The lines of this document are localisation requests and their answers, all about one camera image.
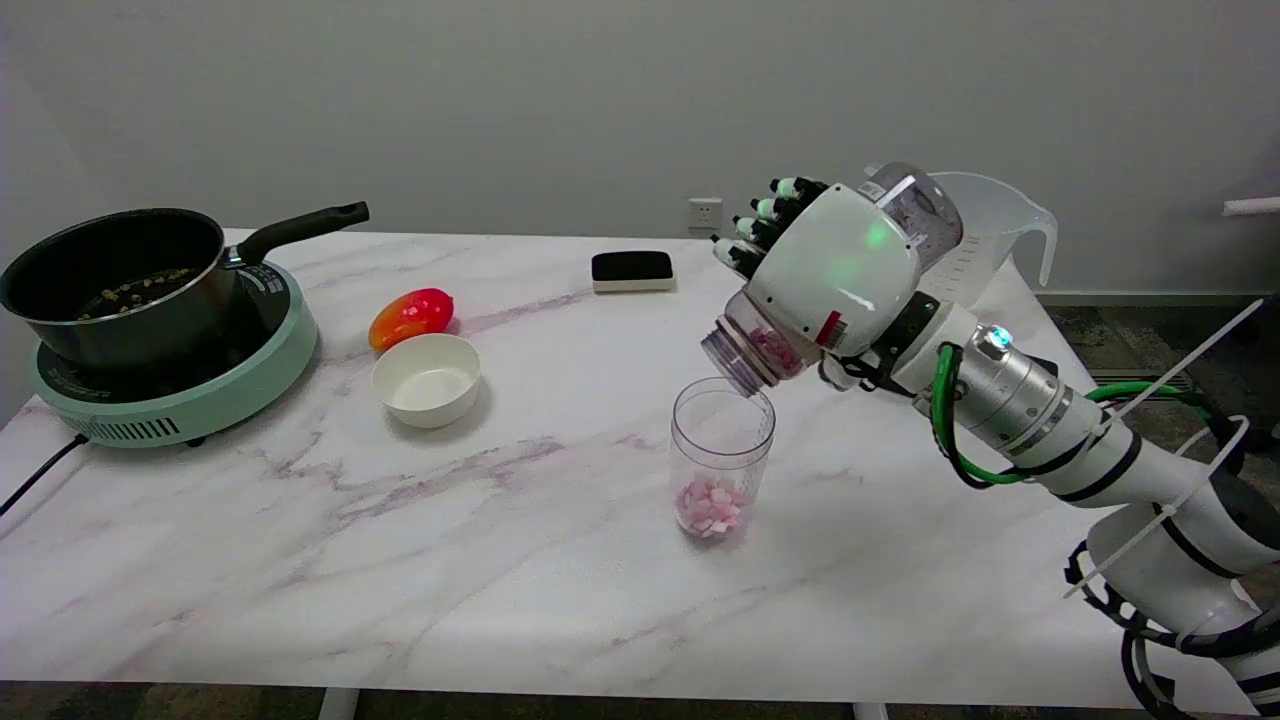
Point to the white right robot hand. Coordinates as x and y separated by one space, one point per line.
835 270

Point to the clear plastic candy bottle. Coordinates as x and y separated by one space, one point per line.
925 212

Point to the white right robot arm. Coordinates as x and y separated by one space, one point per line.
1020 395

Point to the translucent plastic measuring jug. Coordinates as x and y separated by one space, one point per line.
1000 235

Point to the black white board eraser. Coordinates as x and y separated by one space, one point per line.
632 268

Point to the clear plastic cup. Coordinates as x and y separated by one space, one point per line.
722 440

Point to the pink white candy cubes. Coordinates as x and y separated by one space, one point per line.
712 508

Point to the grey floor vent grille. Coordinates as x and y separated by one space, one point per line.
1120 378

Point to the white zip tie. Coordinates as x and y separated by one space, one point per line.
1175 500
1190 355

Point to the white round bowl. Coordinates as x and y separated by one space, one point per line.
426 380

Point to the red orange toy mango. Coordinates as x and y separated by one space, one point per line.
410 316

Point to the white table leg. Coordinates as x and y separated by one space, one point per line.
870 711
338 704

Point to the mint green induction cooker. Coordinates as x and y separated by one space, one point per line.
210 395

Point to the small food bits in saucepan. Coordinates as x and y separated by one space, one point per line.
135 292

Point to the white wall socket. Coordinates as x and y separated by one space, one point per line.
705 214

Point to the white wall pipe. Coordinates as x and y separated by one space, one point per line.
1252 206

